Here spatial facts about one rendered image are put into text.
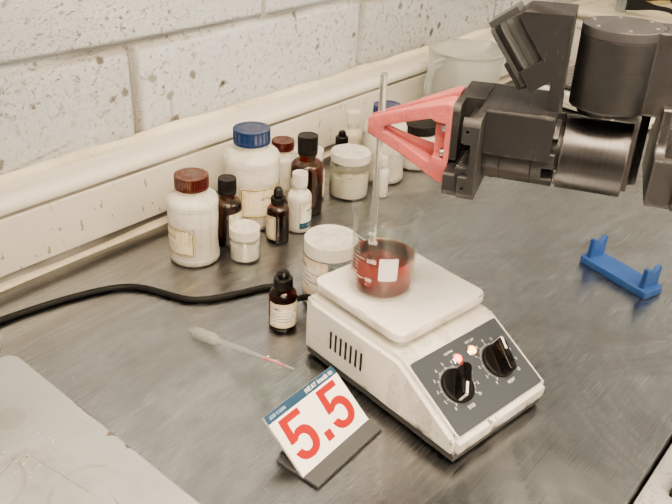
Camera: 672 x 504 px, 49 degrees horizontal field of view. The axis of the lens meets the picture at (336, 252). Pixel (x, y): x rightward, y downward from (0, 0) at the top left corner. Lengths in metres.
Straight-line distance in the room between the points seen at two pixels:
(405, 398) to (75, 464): 0.28
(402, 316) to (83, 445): 0.29
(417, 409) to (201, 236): 0.35
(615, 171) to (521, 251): 0.42
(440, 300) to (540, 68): 0.24
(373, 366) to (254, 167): 0.35
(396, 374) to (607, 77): 0.30
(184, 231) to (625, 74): 0.52
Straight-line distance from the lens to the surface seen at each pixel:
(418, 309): 0.68
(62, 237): 0.91
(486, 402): 0.68
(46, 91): 0.90
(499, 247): 0.99
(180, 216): 0.87
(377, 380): 0.68
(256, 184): 0.94
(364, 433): 0.67
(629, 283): 0.95
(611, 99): 0.56
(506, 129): 0.57
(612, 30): 0.56
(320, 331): 0.72
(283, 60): 1.14
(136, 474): 0.64
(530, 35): 0.56
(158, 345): 0.78
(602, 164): 0.58
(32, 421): 0.70
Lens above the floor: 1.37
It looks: 30 degrees down
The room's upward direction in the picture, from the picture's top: 3 degrees clockwise
